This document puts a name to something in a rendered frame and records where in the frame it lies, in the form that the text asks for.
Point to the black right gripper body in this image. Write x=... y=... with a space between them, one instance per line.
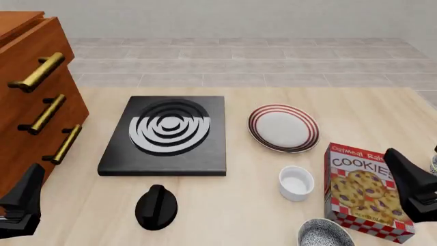
x=425 y=207

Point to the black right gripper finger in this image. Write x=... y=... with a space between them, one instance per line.
x=406 y=174

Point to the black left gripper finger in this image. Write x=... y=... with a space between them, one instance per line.
x=29 y=182

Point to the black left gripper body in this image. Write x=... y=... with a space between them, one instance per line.
x=20 y=220

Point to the black patterned bowl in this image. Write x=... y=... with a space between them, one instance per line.
x=324 y=233
x=433 y=166

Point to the flat black stove plate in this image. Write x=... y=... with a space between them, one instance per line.
x=116 y=156

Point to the white ramekin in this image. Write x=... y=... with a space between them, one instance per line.
x=296 y=184

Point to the white plate with red rings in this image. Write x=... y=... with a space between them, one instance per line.
x=281 y=129

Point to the oatmeal raisin cookies box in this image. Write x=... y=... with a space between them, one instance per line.
x=358 y=184

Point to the wooden drawer, smallest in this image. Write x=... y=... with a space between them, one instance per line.
x=76 y=120

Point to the wooden drawer, middle-sized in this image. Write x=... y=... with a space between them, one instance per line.
x=68 y=94

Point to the round black stove knob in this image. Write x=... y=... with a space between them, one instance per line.
x=155 y=207

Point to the wooden drawer, largest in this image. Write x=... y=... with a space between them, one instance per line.
x=30 y=43

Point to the wooden cabinet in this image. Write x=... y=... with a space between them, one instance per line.
x=13 y=30

